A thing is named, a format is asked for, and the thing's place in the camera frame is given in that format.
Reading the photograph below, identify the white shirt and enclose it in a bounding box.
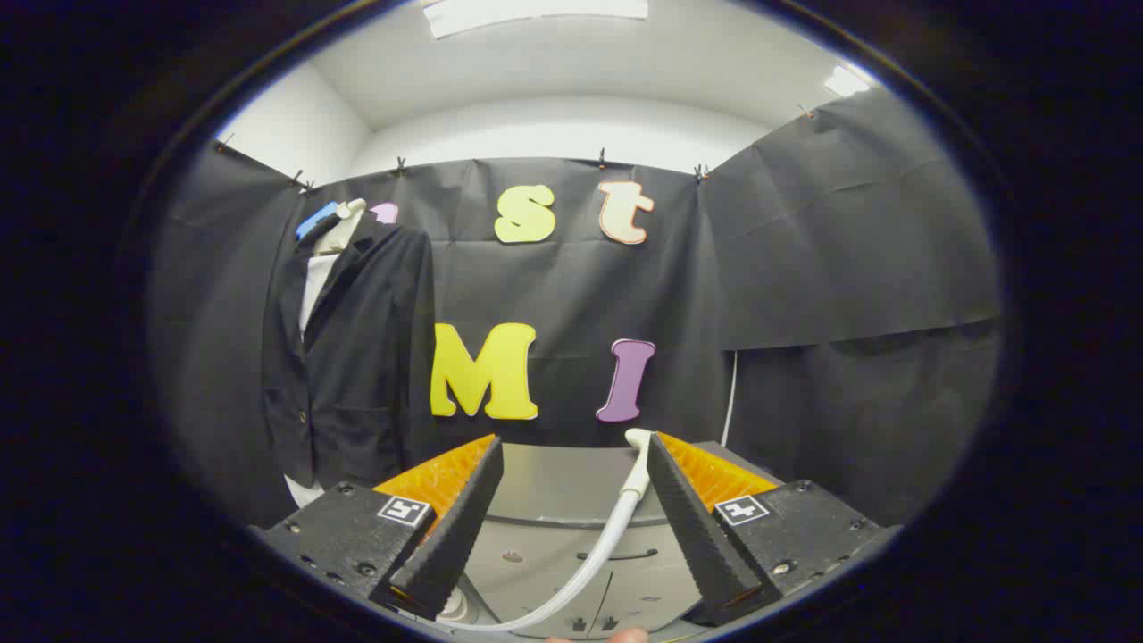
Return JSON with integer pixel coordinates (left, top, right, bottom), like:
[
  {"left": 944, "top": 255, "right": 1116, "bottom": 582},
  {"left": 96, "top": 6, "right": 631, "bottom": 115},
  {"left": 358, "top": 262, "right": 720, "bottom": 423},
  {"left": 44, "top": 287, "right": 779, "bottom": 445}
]
[{"left": 284, "top": 254, "right": 342, "bottom": 508}]

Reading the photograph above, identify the black backdrop cloth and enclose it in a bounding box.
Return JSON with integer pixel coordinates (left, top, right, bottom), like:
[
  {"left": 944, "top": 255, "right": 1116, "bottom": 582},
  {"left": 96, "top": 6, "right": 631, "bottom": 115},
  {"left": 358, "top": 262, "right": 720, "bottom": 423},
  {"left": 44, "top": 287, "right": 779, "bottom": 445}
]
[{"left": 147, "top": 85, "right": 1005, "bottom": 528}]

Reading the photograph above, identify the row of black backdrop clips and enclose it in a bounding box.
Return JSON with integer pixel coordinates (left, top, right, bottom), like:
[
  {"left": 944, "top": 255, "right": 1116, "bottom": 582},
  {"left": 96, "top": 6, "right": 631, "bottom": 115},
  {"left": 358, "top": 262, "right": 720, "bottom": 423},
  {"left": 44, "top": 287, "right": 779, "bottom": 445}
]
[{"left": 214, "top": 103, "right": 818, "bottom": 193}]

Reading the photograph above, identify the white wall cable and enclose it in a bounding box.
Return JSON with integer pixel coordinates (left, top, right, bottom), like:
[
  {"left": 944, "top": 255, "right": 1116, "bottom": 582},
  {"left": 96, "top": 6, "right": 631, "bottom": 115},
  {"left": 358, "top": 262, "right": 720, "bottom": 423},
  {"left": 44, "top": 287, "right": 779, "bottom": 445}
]
[{"left": 720, "top": 350, "right": 739, "bottom": 447}]

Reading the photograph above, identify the small ceiling light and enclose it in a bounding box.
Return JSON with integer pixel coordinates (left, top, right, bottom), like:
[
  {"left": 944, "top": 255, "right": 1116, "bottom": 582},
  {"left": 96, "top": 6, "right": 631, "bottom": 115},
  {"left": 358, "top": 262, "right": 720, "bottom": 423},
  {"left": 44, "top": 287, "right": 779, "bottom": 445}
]
[{"left": 823, "top": 65, "right": 872, "bottom": 98}]

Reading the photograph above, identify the grey drawer cabinet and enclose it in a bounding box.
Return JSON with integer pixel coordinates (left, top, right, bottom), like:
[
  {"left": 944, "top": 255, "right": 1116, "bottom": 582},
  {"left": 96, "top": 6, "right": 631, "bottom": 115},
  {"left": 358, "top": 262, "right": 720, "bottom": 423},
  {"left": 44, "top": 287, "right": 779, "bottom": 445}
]
[{"left": 442, "top": 442, "right": 787, "bottom": 640}]

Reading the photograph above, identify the black suit jacket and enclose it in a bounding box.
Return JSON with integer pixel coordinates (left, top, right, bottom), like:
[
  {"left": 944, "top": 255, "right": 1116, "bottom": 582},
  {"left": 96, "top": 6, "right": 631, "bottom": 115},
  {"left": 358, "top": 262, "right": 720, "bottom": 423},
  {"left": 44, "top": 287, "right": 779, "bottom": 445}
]
[{"left": 261, "top": 213, "right": 438, "bottom": 492}]

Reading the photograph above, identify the cream clothes hanger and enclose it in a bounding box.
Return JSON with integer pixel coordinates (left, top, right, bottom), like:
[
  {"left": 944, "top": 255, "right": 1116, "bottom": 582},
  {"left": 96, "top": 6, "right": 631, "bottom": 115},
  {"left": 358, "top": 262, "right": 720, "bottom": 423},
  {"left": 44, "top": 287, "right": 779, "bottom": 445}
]
[{"left": 313, "top": 198, "right": 369, "bottom": 257}]

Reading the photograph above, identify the white garment steamer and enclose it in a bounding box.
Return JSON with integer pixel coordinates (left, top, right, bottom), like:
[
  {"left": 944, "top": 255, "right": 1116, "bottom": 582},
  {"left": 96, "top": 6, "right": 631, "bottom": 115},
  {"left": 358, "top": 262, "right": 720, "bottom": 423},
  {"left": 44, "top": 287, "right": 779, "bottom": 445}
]
[{"left": 438, "top": 427, "right": 657, "bottom": 635}]

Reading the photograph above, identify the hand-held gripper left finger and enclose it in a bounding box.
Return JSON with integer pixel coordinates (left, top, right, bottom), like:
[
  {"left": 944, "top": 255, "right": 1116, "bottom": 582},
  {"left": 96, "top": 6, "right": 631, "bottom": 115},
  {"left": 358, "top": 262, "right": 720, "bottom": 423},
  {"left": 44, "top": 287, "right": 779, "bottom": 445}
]
[{"left": 259, "top": 434, "right": 505, "bottom": 622}]

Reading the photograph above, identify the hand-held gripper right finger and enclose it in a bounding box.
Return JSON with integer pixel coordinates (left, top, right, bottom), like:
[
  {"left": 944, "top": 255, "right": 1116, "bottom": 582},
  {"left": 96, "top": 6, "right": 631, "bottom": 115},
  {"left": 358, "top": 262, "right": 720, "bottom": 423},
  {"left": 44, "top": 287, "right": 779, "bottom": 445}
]
[{"left": 645, "top": 432, "right": 903, "bottom": 628}]

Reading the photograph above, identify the long ceiling light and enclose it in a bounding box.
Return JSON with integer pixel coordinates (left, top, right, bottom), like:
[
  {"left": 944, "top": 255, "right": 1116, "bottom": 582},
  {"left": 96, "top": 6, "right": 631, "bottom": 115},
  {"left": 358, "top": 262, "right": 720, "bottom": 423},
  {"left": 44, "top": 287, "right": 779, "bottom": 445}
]
[{"left": 423, "top": 0, "right": 650, "bottom": 38}]

